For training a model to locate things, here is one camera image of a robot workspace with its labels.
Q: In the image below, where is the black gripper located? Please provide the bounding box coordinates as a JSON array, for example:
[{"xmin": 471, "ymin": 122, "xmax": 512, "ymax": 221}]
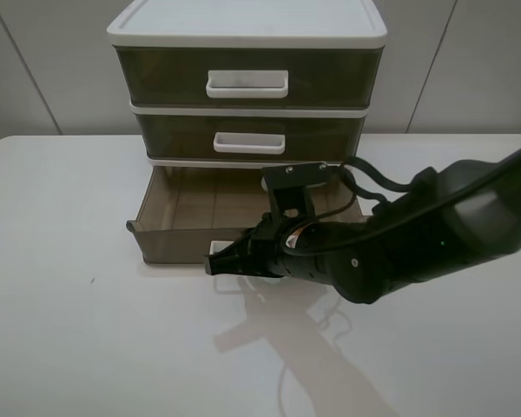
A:
[{"xmin": 204, "ymin": 213, "xmax": 352, "ymax": 287}]

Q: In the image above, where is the dark translucent bottom drawer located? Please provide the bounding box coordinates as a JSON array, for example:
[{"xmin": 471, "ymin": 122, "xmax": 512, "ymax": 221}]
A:
[{"xmin": 126, "ymin": 167, "xmax": 364, "ymax": 266}]

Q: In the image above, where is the dark translucent drawer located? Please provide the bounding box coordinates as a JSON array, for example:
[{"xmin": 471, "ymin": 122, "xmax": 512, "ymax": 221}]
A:
[
  {"xmin": 115, "ymin": 47, "xmax": 382, "ymax": 109},
  {"xmin": 136, "ymin": 115, "xmax": 364, "ymax": 162},
  {"xmin": 126, "ymin": 167, "xmax": 364, "ymax": 266}
]

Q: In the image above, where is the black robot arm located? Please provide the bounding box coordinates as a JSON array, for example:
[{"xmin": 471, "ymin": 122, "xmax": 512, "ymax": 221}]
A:
[{"xmin": 205, "ymin": 149, "xmax": 521, "ymax": 304}]

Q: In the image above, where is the dark translucent middle drawer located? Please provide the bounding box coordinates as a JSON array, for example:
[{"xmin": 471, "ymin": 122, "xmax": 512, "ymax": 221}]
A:
[{"xmin": 136, "ymin": 115, "xmax": 364, "ymax": 162}]

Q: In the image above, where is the white plastic drawer cabinet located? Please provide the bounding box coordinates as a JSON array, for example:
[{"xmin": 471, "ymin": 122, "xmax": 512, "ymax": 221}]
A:
[{"xmin": 106, "ymin": 0, "xmax": 389, "ymax": 216}]

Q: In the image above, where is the dark translucent top drawer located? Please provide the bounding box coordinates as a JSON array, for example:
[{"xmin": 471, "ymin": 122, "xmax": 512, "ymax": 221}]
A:
[{"xmin": 115, "ymin": 47, "xmax": 382, "ymax": 109}]

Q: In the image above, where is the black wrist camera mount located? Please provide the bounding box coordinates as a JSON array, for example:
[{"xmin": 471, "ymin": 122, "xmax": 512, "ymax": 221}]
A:
[{"xmin": 260, "ymin": 162, "xmax": 339, "ymax": 225}]

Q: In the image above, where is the black cable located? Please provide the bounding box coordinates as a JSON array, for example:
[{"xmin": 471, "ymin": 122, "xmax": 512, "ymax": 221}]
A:
[{"xmin": 281, "ymin": 156, "xmax": 418, "ymax": 257}]

